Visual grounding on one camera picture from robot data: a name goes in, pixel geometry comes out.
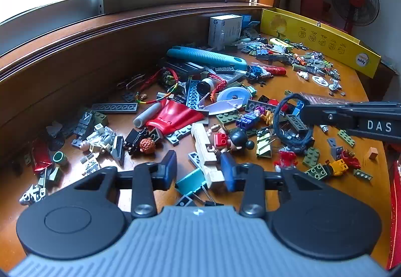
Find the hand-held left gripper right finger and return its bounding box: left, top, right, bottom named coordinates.
left=220, top=153, right=327, bottom=219

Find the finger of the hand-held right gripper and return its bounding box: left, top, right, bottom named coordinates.
left=302, top=102, right=401, bottom=141

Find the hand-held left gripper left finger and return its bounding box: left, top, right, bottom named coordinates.
left=73, top=150, right=178, bottom=219

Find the teal binder clip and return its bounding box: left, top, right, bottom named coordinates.
left=175, top=168, right=220, bottom=206

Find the dark blue cord loop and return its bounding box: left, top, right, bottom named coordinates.
left=273, top=93, right=315, bottom=155

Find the yellow cardboard box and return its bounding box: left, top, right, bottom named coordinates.
left=261, top=8, right=382, bottom=78

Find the wooden desktop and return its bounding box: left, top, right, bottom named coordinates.
left=0, top=32, right=392, bottom=227

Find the clear blister sheet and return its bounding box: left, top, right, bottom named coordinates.
left=297, top=93, right=348, bottom=105

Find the orange bumpy bead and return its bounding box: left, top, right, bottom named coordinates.
left=139, top=138, right=156, bottom=154

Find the wooden block strip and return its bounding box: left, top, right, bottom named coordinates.
left=191, top=123, right=227, bottom=190

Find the black-headed minifigure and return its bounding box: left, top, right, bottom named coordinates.
left=207, top=128, right=255, bottom=155

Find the green building brick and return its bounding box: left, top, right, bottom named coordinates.
left=305, top=163, right=333, bottom=181
left=302, top=147, right=321, bottom=168

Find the red plastic shell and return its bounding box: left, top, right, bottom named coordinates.
left=146, top=99, right=209, bottom=137

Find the purple minifigure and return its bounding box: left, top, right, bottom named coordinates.
left=236, top=108, right=267, bottom=131

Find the red white minifigure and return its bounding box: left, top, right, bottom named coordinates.
left=274, top=150, right=298, bottom=171

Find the yellow red toy figure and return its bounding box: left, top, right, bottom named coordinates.
left=327, top=150, right=361, bottom=177

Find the red lighter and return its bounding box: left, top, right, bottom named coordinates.
left=265, top=65, right=287, bottom=76

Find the white plastic blade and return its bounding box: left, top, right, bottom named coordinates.
left=207, top=97, right=246, bottom=115

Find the blue holed plate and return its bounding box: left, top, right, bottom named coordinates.
left=187, top=79, right=209, bottom=108

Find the long dark grey plate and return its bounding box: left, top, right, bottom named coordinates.
left=91, top=103, right=138, bottom=114

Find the pile of mixed building bricks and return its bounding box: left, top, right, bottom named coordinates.
left=19, top=70, right=375, bottom=205

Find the black cylinder roll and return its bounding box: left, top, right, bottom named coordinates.
left=197, top=77, right=219, bottom=94

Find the teal utility knife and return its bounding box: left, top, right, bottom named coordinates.
left=167, top=47, right=248, bottom=71

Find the dark blue card packet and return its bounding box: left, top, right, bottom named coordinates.
left=242, top=14, right=260, bottom=28

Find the white cardboard box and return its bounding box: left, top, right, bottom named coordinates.
left=209, top=14, right=243, bottom=48

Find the red foil wrapper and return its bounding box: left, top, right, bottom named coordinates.
left=31, top=139, right=53, bottom=173

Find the red braided cord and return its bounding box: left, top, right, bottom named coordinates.
left=136, top=67, right=180, bottom=106

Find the green ring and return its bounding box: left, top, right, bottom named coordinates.
left=53, top=152, right=69, bottom=166

